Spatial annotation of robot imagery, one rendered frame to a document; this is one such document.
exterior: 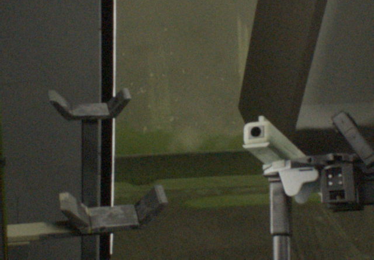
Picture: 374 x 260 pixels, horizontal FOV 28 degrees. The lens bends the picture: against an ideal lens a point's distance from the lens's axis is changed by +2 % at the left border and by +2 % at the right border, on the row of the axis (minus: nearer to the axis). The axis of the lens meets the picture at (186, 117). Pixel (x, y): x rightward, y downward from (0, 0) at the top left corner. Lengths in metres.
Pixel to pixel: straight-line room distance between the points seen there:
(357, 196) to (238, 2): 1.72
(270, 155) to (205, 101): 1.52
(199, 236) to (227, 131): 0.47
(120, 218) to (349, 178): 0.71
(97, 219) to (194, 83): 2.20
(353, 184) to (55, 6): 0.54
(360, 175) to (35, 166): 0.52
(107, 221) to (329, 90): 1.73
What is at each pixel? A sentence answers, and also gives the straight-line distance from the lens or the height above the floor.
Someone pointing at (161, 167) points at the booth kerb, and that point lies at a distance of 2.71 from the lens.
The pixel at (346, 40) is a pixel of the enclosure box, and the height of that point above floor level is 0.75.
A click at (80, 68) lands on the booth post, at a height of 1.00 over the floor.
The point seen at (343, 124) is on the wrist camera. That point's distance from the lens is 1.28.
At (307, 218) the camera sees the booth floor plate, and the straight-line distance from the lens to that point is 2.63.
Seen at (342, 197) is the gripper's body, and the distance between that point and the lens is 1.25.
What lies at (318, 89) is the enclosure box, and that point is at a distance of 2.24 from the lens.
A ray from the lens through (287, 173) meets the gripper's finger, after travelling 1.27.
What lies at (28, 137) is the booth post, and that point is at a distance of 1.17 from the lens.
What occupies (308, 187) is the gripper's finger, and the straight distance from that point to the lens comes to 1.31.
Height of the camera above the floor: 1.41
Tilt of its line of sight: 25 degrees down
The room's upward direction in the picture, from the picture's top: 3 degrees clockwise
